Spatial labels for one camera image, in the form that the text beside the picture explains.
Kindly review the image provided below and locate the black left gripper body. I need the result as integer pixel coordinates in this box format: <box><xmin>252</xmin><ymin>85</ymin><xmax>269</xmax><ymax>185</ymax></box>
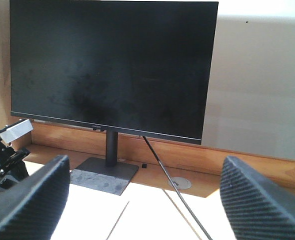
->
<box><xmin>0</xmin><ymin>125</ymin><xmax>30</xmax><ymax>193</ymax></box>

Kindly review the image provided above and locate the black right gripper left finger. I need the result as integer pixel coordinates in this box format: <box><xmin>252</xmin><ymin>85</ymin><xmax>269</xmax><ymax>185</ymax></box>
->
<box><xmin>0</xmin><ymin>155</ymin><xmax>70</xmax><ymax>240</ymax></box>

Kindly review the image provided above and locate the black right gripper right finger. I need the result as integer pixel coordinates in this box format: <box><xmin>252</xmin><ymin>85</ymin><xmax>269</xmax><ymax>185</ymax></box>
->
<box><xmin>219</xmin><ymin>156</ymin><xmax>295</xmax><ymax>240</ymax></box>

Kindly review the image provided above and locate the white paper sheet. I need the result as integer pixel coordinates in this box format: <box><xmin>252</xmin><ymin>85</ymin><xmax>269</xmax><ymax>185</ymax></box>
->
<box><xmin>24</xmin><ymin>161</ymin><xmax>208</xmax><ymax>240</ymax></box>

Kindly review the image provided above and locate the wooden desk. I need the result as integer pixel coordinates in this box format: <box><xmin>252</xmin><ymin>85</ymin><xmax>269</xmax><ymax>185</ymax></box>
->
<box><xmin>0</xmin><ymin>0</ymin><xmax>295</xmax><ymax>240</ymax></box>

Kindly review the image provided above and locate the black monitor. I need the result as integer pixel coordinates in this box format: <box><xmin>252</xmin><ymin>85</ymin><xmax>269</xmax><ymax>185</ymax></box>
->
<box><xmin>9</xmin><ymin>0</ymin><xmax>219</xmax><ymax>195</ymax></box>

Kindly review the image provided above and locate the white camera box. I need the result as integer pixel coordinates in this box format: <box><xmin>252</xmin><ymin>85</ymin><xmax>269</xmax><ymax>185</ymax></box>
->
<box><xmin>0</xmin><ymin>119</ymin><xmax>33</xmax><ymax>144</ymax></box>

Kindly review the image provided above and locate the black monitor cable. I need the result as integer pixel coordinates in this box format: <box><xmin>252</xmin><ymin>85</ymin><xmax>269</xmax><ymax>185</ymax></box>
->
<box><xmin>142</xmin><ymin>135</ymin><xmax>213</xmax><ymax>240</ymax></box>

